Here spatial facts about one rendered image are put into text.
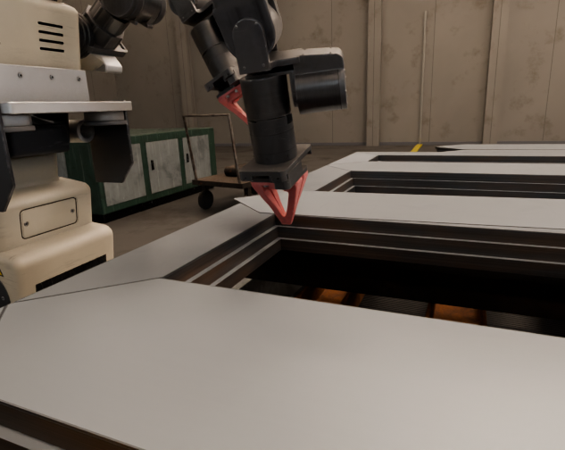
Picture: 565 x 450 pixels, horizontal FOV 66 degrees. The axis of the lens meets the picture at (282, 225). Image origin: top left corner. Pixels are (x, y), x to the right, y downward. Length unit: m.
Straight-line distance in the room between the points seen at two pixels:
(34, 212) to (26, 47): 0.28
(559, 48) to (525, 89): 0.97
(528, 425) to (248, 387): 0.14
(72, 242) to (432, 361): 0.72
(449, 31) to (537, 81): 2.20
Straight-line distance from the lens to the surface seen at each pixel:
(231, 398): 0.26
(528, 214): 0.68
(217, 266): 0.50
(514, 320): 1.09
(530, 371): 0.30
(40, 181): 0.92
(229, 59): 0.86
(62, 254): 0.87
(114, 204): 4.51
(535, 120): 11.31
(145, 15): 0.98
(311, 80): 0.52
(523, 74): 11.26
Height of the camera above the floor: 1.02
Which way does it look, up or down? 15 degrees down
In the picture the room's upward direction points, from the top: 2 degrees counter-clockwise
